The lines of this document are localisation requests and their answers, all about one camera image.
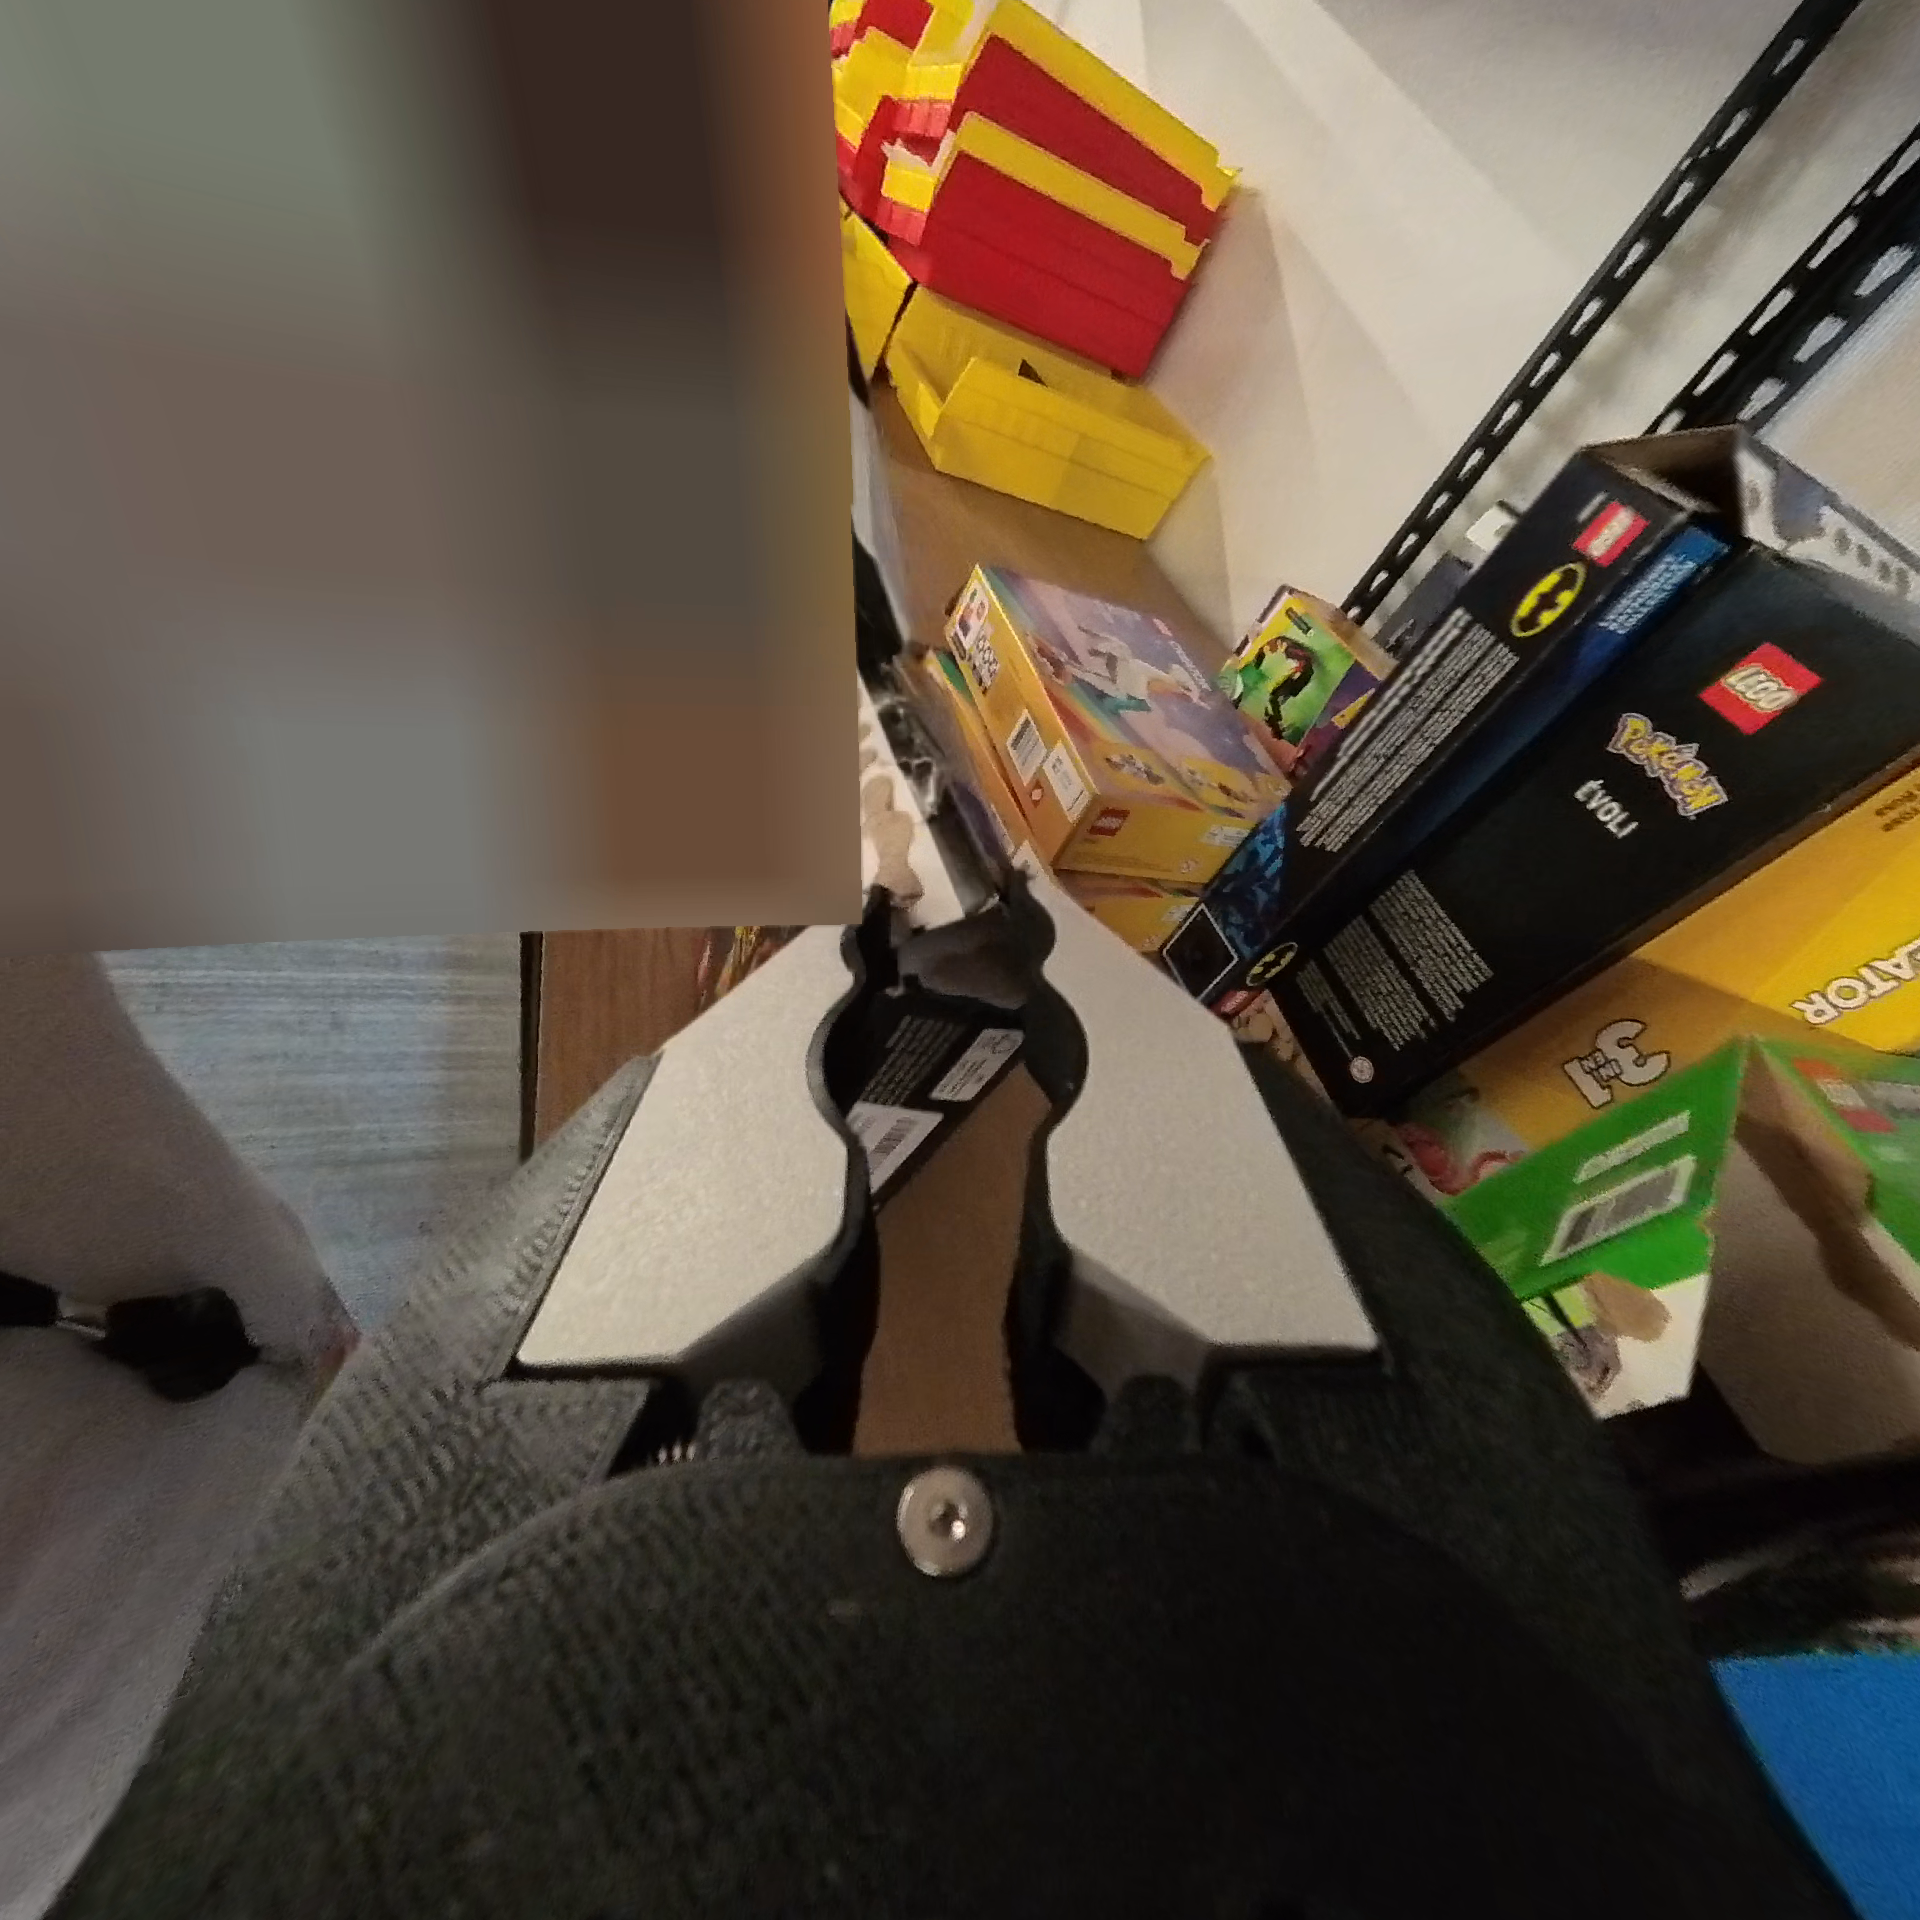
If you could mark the yellow flamingo toy box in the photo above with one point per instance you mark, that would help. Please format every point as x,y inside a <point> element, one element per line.
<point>1723,975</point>

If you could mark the green toy box white edge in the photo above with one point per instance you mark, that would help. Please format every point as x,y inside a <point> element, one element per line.
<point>1620,1184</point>

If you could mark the wooden rack shelf board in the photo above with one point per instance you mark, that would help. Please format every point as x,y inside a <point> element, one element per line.
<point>1019,557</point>

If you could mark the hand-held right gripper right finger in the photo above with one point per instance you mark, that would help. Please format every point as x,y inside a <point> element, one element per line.
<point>1215,1215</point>

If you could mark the black metal rack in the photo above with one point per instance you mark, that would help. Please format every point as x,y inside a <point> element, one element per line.
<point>1576,345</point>

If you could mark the wooden desk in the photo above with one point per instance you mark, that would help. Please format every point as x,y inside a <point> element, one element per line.
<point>961,1319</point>

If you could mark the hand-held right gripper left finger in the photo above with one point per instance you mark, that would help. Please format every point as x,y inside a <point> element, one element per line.
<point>691,1215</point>

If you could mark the small black yellow toy box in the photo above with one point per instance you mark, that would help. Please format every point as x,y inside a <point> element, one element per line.
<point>930,1066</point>

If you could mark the purple green toy box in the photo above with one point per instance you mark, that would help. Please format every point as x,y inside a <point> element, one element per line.
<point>1299,669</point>

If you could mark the yellow plastic bin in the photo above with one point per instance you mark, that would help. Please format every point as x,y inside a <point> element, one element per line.
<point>1036,435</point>
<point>870,283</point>

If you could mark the black bat logo toy box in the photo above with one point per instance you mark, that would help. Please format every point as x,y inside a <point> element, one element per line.
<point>1441,704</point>

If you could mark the person's trouser leg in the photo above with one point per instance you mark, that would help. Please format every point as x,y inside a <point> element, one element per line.
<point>119,1499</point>

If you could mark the black toy box yellow logo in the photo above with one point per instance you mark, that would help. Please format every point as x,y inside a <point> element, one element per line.
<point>1576,901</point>

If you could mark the orange toy box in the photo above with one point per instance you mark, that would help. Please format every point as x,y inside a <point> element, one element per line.
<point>1110,721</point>
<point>991,779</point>

